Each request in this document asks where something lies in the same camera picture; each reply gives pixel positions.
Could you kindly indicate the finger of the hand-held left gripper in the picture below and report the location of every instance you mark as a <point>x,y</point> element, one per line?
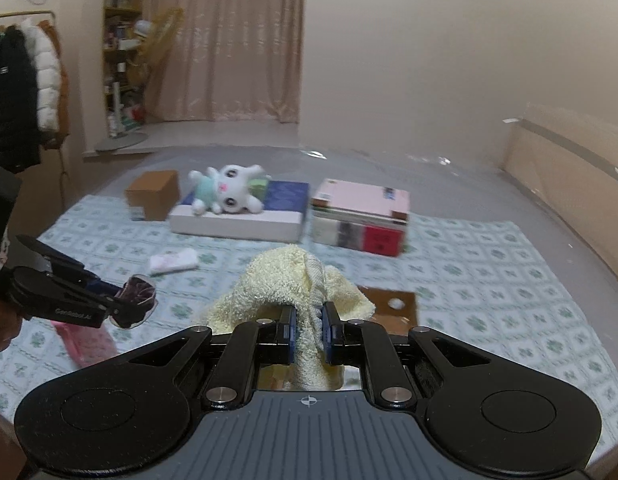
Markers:
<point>121,312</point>
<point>54,260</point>

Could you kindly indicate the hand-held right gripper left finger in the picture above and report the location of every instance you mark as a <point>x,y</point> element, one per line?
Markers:
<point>290,332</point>

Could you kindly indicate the brown jacket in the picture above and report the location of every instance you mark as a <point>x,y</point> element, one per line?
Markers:
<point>63,110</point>

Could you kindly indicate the light wooden board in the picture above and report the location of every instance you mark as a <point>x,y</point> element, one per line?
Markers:
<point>564,160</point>

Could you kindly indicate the pale yellow towel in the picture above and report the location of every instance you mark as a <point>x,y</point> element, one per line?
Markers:
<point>284,280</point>

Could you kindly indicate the small brown cardboard box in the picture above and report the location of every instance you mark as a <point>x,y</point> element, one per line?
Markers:
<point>151,195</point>

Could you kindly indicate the black puffer jacket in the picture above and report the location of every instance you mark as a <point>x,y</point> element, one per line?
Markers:
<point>11,105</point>

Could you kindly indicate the person's left hand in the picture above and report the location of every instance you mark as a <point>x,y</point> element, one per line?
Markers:
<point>1,325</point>

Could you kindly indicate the green patterned tablecloth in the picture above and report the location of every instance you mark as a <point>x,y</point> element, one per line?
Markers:
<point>464,280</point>

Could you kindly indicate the black round pad red centre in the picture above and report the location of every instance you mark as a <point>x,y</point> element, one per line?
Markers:
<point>141,295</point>

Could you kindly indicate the white flat box purple top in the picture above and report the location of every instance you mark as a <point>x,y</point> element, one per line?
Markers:
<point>239,227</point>

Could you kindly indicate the white puffer jacket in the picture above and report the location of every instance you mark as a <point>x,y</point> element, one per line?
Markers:
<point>46,80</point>

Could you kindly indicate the beige curtain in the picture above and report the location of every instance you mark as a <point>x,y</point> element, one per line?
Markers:
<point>229,40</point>

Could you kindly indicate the white plush bunny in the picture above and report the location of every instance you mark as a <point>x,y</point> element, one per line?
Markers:
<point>231,187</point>

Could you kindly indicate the stack of books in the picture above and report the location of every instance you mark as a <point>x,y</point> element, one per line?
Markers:
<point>359,210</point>

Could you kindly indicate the white folded tissue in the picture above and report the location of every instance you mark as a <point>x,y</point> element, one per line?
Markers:
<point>173,261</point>

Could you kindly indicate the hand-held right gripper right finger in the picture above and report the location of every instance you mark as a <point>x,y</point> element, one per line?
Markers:
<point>326,332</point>

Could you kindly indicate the cluttered bookshelf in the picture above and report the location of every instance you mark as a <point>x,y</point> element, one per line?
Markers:
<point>120,25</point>

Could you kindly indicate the standing fan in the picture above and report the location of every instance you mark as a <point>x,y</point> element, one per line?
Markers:
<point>159,45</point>

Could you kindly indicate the pink printed cup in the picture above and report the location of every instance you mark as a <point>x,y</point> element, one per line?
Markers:
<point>86,345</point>

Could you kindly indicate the clothes rack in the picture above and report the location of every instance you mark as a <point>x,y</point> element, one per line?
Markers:
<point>24,13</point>

